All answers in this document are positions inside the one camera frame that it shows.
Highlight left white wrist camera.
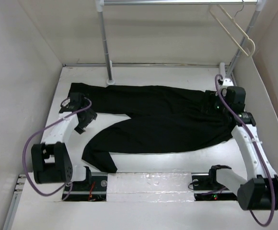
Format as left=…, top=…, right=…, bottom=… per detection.
left=60, top=97, right=70, bottom=109

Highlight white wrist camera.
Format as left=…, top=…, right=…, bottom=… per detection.
left=217, top=78, right=234, bottom=94
left=60, top=97, right=70, bottom=109

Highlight aluminium side rail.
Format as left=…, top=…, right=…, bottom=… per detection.
left=229, top=73, right=246, bottom=97
left=3, top=174, right=26, bottom=230

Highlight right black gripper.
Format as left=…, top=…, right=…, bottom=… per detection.
left=197, top=90, right=230, bottom=115

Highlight right aluminium side rail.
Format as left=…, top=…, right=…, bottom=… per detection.
left=229, top=73, right=246, bottom=97

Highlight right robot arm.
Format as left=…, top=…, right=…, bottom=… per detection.
left=207, top=74, right=278, bottom=211

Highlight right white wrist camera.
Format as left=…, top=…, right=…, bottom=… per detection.
left=217, top=78, right=234, bottom=94

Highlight left aluminium side rail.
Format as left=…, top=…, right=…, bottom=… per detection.
left=3, top=174, right=26, bottom=230

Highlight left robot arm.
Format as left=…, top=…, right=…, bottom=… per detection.
left=31, top=92, right=97, bottom=184

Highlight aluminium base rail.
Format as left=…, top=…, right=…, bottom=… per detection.
left=62, top=172, right=237, bottom=203

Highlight black trousers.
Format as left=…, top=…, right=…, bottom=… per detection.
left=69, top=83, right=234, bottom=173

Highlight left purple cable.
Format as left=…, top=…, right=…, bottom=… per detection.
left=23, top=98, right=93, bottom=201

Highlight cream clothes hanger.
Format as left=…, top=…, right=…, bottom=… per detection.
left=209, top=0, right=256, bottom=58

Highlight metal clothes rack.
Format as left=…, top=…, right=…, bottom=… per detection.
left=95, top=0, right=266, bottom=85

